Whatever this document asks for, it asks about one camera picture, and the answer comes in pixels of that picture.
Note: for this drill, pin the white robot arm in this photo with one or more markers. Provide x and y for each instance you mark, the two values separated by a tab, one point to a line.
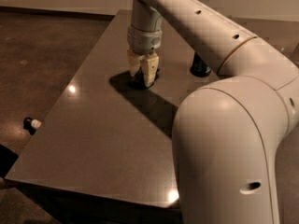
226	134

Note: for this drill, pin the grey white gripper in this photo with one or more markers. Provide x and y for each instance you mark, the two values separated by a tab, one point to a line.
144	41

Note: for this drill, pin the dark blue soda can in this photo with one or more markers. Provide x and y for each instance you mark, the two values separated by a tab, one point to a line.
199	67

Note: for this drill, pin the dark chocolate rxbar wrapper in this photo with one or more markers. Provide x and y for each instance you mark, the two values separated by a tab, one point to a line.
137	81

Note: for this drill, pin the small black white floor object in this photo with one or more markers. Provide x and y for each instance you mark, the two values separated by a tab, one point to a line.
31	125

